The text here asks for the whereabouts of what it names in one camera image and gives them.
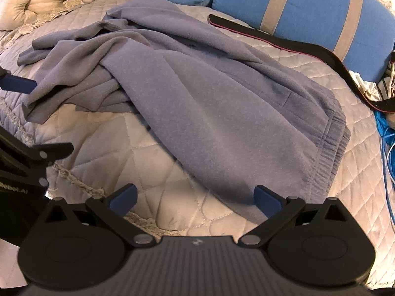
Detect blue cable coil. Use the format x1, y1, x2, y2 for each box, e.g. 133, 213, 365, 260
374, 111, 395, 222

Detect cream lace trimmed cover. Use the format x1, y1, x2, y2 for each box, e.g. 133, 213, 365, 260
9, 0, 99, 36

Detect beige puffy comforter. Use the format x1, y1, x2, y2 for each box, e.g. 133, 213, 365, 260
0, 0, 79, 31

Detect grey-blue sweatpants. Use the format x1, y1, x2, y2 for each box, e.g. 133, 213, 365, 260
17, 0, 352, 224

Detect white crumpled cloth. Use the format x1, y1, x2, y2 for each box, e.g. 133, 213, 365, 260
348, 72, 383, 102

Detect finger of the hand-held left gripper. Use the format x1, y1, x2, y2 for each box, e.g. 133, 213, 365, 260
0, 66, 37, 95
0, 126, 74, 189

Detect black strap with red edge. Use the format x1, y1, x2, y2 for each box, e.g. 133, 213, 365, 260
208, 14, 395, 113

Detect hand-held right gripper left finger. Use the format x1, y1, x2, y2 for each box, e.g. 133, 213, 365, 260
46, 183, 155, 248

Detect cream quilted bedspread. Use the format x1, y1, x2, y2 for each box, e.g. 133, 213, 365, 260
0, 0, 395, 290

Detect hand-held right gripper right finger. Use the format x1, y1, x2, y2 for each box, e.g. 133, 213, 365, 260
239, 185, 349, 248

